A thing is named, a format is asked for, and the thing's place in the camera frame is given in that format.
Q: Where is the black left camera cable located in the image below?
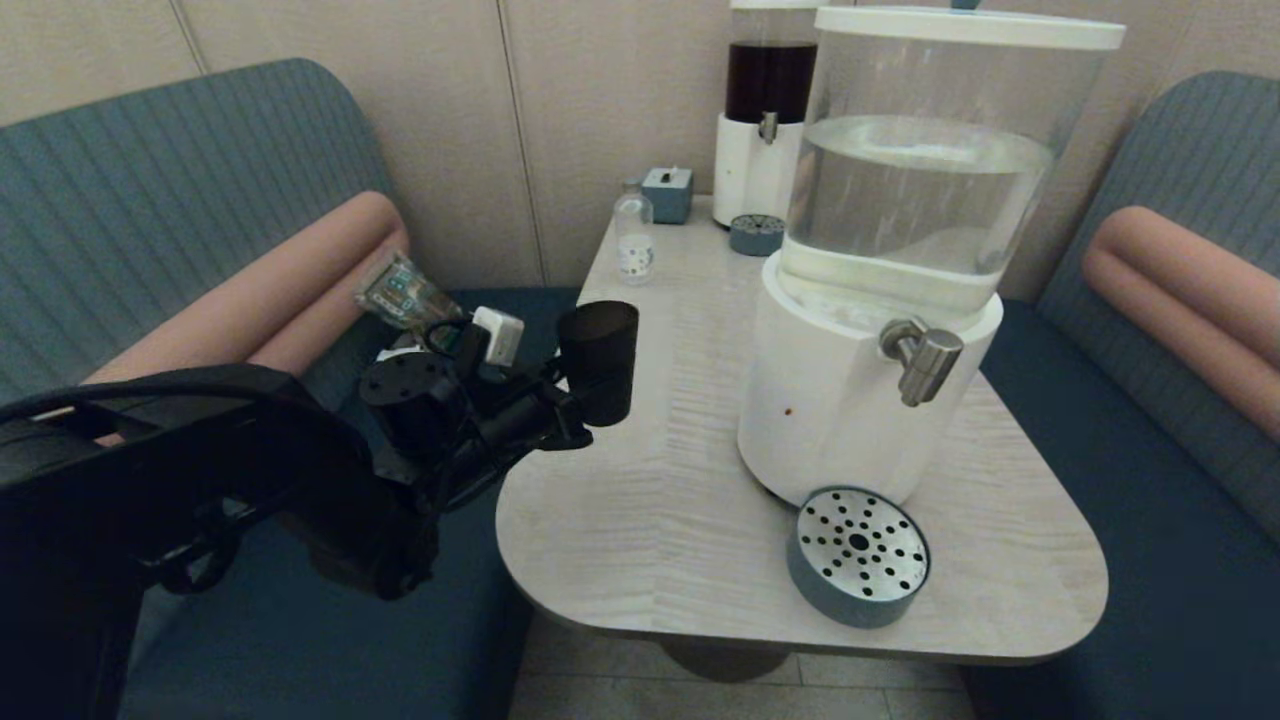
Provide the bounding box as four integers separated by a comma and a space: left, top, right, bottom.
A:
423, 318, 473, 356

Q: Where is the large blue perforated drip tray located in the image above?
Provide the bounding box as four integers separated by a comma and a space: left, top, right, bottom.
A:
785, 486, 931, 629

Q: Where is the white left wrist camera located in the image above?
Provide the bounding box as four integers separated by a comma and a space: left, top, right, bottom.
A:
470, 307, 526, 369

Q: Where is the teal upholstered empty bench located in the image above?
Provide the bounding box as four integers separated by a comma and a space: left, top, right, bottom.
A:
960, 70, 1280, 720

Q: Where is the small blue drip tray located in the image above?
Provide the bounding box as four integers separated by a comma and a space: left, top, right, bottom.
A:
728, 213, 785, 257

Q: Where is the large clear water dispenser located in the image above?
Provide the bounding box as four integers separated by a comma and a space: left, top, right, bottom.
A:
737, 0, 1127, 508

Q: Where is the pink bolster beside snack packet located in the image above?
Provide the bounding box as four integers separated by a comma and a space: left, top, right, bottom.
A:
80, 190, 412, 386

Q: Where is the green snack packet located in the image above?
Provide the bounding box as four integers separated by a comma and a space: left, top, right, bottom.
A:
354, 252, 469, 336

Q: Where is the silver metal dispenser tap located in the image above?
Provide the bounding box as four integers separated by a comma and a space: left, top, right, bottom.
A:
879, 318, 965, 408

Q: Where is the small blue box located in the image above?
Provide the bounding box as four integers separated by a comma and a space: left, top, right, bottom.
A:
641, 166, 694, 225

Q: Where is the dark table pedestal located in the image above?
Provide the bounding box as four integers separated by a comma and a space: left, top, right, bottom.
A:
655, 636, 798, 685

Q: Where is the teal bench with snack packet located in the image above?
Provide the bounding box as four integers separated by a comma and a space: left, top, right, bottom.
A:
0, 57, 581, 720

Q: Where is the small dark drink dispenser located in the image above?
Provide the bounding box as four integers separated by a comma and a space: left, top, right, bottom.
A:
712, 0, 829, 229

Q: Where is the black plastic cup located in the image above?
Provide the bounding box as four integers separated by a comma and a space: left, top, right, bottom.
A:
557, 300, 640, 428

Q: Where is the small clear plastic bottle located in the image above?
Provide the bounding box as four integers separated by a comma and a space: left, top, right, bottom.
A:
614, 180, 655, 286

